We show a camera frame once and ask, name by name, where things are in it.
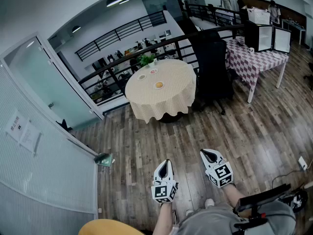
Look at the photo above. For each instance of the frosted glass door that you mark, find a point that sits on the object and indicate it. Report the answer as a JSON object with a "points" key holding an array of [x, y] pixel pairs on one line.
{"points": [[49, 82]]}

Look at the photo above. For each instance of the black chest-mounted device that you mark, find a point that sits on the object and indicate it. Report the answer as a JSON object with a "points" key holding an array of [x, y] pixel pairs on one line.
{"points": [[261, 197]]}

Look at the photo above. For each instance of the yellow stool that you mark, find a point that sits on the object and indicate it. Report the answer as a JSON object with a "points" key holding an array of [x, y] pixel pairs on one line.
{"points": [[107, 227]]}

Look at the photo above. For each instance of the black railing with wooden rail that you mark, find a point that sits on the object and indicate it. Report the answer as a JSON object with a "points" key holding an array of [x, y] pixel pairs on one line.
{"points": [[115, 78]]}

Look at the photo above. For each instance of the round table with beige tablecloth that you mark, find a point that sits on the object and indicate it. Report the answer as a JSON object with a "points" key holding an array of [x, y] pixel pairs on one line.
{"points": [[171, 94]]}

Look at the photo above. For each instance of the white mug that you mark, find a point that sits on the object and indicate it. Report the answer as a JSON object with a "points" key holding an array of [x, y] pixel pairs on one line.
{"points": [[251, 49]]}

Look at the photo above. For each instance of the black metal balcony railing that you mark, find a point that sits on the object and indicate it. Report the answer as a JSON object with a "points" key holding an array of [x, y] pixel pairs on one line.
{"points": [[117, 33]]}

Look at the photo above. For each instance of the white plate with red food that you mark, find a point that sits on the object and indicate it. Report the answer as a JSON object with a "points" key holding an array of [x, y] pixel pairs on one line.
{"points": [[153, 71]]}

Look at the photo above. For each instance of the black metal walkway railing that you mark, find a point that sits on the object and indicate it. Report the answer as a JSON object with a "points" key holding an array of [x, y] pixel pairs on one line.
{"points": [[215, 13]]}

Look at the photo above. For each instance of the person's right white shoe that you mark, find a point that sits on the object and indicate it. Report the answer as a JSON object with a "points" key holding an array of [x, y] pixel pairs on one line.
{"points": [[209, 203]]}

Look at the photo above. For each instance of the white basket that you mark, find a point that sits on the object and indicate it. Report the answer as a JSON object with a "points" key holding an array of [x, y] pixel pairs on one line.
{"points": [[258, 16]]}

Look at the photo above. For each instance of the paper notice with icon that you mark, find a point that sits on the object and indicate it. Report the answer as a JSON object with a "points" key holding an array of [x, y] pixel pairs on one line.
{"points": [[15, 126]]}

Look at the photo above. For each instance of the plate with orange food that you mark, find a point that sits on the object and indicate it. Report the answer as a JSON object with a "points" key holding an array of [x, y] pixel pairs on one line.
{"points": [[156, 87]]}

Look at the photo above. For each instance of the white desk with items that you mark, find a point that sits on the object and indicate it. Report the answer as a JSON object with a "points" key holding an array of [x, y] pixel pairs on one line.
{"points": [[293, 26]]}

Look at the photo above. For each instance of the white power strip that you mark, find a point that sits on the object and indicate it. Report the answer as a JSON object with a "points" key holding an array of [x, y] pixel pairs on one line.
{"points": [[302, 162]]}

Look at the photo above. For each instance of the person's grey clothing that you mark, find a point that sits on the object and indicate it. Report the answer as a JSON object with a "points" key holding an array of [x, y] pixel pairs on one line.
{"points": [[210, 221]]}

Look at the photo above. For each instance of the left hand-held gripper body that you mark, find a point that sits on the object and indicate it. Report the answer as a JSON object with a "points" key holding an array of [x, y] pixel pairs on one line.
{"points": [[164, 191]]}

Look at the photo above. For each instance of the person's left white shoe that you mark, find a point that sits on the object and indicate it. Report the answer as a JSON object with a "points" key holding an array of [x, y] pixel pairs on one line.
{"points": [[188, 212]]}

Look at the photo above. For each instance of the plain paper notice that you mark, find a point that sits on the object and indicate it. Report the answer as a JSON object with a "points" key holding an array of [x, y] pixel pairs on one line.
{"points": [[30, 138]]}

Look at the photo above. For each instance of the small white saucer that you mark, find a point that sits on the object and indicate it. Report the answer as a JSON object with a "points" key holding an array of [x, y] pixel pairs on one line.
{"points": [[276, 55]]}

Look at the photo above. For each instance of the person's right forearm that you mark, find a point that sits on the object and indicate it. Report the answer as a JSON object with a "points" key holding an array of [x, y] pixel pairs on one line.
{"points": [[233, 195]]}

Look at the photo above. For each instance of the person's white shoe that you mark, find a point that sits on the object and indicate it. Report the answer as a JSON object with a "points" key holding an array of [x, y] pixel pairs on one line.
{"points": [[209, 203], [188, 212]]}

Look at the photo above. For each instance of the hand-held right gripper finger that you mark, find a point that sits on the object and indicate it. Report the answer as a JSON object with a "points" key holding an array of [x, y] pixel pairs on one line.
{"points": [[205, 160], [218, 156]]}

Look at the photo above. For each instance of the white plate with brown food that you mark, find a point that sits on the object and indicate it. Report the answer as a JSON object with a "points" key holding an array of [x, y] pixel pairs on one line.
{"points": [[141, 77]]}

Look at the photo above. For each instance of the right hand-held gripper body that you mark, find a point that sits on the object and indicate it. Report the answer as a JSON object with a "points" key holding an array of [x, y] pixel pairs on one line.
{"points": [[221, 174]]}

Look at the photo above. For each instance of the person's left forearm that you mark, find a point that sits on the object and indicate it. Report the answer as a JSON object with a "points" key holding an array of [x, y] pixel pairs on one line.
{"points": [[163, 219]]}

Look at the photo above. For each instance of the green potted plant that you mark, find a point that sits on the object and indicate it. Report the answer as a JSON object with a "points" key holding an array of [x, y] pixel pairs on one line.
{"points": [[146, 59]]}

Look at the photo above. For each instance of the green box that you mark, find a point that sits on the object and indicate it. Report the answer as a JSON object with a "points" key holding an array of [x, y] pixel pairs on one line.
{"points": [[104, 159]]}

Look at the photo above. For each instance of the table with purple checked cloth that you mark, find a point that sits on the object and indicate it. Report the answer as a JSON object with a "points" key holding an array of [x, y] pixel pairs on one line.
{"points": [[247, 63]]}

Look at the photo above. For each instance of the black office chair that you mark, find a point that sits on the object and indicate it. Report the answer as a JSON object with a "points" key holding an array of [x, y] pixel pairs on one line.
{"points": [[212, 67]]}

